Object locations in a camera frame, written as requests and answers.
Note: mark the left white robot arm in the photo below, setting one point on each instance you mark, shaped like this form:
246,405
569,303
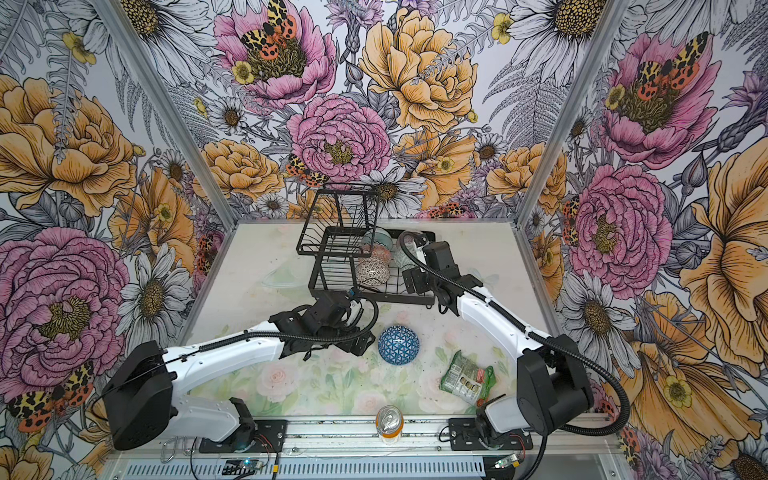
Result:
150,394

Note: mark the orange patterned bowl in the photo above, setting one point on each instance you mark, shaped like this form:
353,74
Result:
381,253

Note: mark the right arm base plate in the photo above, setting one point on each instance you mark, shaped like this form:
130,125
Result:
474,434

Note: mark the black wire dish rack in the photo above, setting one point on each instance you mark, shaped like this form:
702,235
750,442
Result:
336,219

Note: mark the mint green bowl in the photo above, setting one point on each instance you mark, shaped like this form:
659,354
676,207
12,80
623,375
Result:
379,236

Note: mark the brown dotted bowl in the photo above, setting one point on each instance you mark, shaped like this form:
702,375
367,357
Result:
372,272

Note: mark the green snack packet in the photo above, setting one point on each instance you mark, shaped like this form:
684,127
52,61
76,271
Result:
467,380

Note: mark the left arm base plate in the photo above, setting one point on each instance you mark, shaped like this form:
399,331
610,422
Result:
260,436

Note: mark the grey green patterned bowl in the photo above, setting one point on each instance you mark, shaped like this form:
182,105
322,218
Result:
401,260

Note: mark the aluminium front rail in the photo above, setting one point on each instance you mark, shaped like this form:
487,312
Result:
348,447

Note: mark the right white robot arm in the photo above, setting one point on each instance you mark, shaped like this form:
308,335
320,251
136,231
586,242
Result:
552,385

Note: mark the green circuit board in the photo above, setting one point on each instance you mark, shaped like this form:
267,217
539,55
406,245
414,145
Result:
242,468

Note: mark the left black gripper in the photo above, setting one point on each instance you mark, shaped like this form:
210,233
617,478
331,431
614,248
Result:
359,347

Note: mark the orange lidded jar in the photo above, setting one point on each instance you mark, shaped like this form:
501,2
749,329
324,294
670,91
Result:
389,423

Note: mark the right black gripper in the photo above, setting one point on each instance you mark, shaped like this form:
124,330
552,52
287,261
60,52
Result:
417,274

